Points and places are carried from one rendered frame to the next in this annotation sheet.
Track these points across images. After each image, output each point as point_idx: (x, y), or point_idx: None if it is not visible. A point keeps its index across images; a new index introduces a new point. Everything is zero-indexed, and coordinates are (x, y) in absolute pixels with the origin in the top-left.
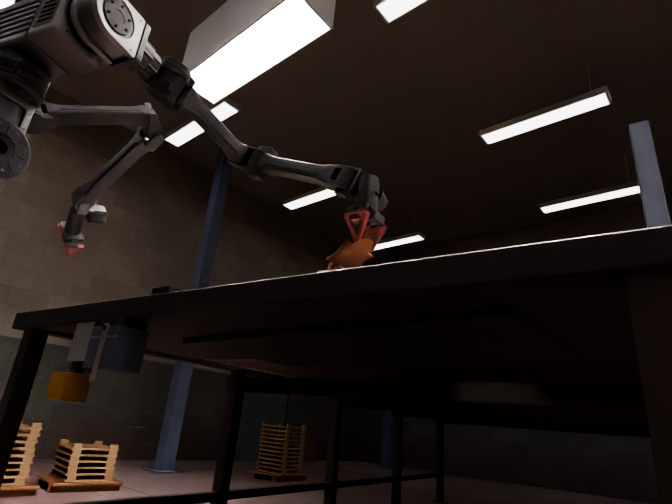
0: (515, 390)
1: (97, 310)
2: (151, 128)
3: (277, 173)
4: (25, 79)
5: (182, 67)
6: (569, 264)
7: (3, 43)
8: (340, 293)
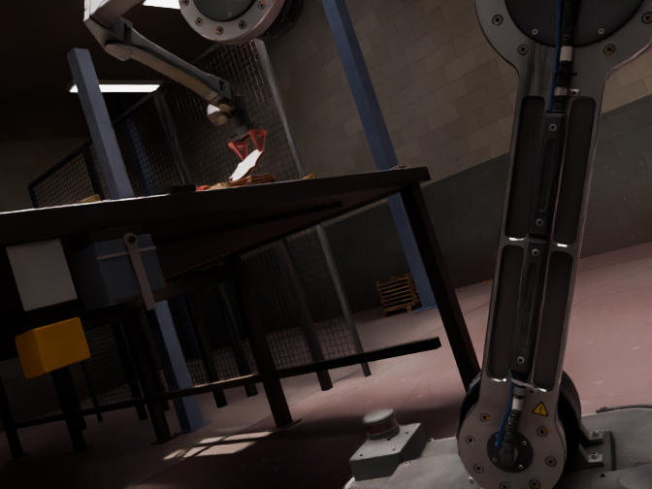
0: (170, 286)
1: (66, 219)
2: None
3: (149, 60)
4: None
5: None
6: (404, 179)
7: None
8: (339, 191)
